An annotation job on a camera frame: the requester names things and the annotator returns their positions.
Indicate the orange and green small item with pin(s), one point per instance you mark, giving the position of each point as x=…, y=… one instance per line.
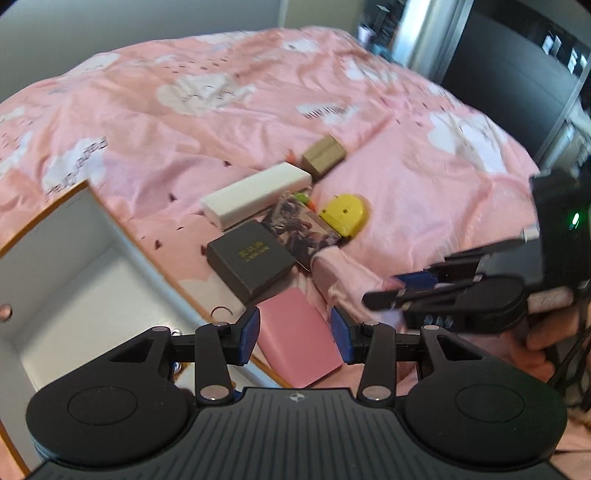
x=305, y=201

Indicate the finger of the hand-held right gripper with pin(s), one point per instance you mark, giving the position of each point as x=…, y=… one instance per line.
x=461, y=302
x=415, y=279

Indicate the yellow round toy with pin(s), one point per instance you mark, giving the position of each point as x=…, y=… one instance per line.
x=344, y=212

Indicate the picture-print flat box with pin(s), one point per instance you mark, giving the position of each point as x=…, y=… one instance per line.
x=300, y=230

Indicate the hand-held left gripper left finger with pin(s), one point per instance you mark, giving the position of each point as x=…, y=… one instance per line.
x=250, y=334

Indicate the pink box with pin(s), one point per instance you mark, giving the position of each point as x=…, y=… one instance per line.
x=295, y=337

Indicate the person's right hand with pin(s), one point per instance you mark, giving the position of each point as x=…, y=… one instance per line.
x=547, y=344

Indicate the dark wardrobe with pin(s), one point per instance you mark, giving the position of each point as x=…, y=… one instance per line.
x=503, y=60

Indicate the pink cloud-print blanket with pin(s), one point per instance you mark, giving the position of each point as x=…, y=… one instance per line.
x=231, y=106

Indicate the long white box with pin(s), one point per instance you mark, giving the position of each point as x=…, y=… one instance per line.
x=254, y=196

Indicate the dark grey square box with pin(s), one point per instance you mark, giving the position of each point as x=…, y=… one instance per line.
x=249, y=258

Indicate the small brown cardboard box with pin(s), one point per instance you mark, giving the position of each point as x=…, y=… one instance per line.
x=323, y=154

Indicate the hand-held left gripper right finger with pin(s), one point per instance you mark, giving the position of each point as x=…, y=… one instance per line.
x=341, y=334

